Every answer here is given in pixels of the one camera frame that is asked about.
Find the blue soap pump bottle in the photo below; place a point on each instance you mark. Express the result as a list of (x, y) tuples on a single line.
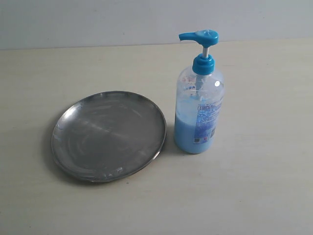
[(199, 96)]

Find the round steel plate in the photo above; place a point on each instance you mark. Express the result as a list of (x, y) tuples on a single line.
[(108, 136)]

